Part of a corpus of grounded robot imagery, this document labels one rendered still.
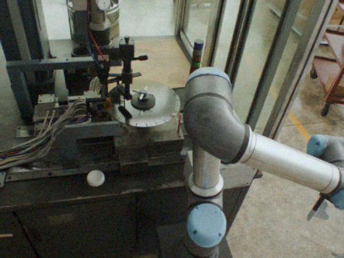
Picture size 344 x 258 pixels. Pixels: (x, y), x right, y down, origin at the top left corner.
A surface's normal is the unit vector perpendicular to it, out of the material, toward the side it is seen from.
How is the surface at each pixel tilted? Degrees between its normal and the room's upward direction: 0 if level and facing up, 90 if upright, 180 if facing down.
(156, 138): 0
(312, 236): 0
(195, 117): 56
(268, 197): 0
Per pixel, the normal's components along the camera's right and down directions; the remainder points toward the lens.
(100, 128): 0.22, 0.68
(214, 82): 0.19, -0.71
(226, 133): 0.00, -0.04
